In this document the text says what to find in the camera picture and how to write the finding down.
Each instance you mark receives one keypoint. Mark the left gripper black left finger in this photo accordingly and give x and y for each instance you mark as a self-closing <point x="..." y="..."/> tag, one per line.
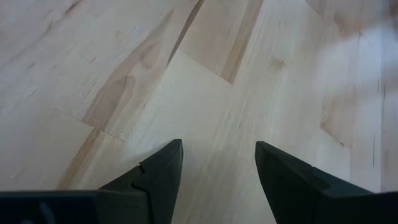
<point x="161" y="186"/>

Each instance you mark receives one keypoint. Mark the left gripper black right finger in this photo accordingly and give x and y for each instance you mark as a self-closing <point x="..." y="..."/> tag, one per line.
<point x="286" y="193"/>

